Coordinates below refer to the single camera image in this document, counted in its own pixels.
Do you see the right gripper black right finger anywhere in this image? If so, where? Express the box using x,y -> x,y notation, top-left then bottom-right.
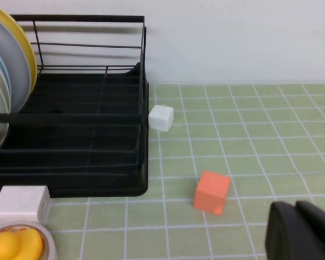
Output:
295,200 -> 325,260

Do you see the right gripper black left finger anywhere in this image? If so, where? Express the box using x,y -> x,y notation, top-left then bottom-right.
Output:
264,200 -> 325,260

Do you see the yellow plate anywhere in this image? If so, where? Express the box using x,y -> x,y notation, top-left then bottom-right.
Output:
0,2 -> 38,95

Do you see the grey plate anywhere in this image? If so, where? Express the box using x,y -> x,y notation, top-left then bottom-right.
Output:
0,15 -> 33,114

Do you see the sage green plate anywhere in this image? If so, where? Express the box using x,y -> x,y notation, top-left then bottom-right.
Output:
0,56 -> 11,117

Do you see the light blue plate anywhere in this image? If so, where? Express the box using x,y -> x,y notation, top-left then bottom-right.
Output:
0,40 -> 14,114

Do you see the orange cube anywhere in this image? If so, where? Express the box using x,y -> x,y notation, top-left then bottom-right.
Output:
192,170 -> 231,217

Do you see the green checked tablecloth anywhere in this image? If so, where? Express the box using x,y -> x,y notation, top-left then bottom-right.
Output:
0,83 -> 325,260

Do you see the small white charger cube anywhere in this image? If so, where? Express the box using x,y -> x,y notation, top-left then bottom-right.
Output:
148,104 -> 174,133

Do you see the black plastic drain tray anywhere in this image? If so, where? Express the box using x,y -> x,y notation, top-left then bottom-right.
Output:
0,62 -> 150,198

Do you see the large white power adapter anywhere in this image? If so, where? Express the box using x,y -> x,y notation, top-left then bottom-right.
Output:
0,185 -> 51,226

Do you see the yellow rubber duck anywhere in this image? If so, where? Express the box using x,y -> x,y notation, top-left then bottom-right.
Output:
0,227 -> 44,260

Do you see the black wire dish rack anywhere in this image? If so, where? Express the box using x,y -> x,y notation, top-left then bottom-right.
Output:
0,15 -> 147,174

